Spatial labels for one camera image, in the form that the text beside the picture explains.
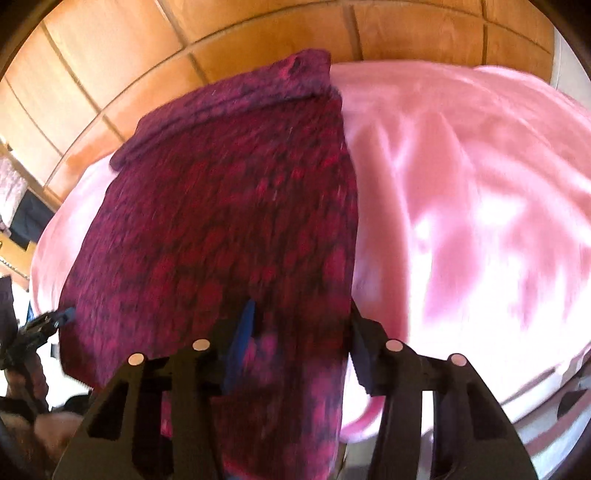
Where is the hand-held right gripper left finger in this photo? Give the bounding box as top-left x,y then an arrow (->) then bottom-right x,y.
53,300 -> 257,480

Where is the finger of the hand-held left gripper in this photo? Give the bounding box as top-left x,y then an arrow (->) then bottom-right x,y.
18,307 -> 77,340

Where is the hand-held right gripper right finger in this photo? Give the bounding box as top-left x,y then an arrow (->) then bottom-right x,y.
349,301 -> 539,480

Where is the dark red knitted cardigan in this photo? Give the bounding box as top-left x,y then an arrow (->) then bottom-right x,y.
58,48 -> 361,480

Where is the dark cloth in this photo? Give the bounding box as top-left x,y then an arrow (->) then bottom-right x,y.
9,191 -> 57,250

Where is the white lace cloth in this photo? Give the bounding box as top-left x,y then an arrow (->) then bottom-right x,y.
0,154 -> 27,232

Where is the white mattress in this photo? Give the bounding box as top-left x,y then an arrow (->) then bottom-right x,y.
429,351 -> 591,480

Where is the pink bed blanket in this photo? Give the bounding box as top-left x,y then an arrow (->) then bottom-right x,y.
30,60 -> 591,444

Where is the wooden headboard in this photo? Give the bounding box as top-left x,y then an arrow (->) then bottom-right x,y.
0,0 -> 555,204

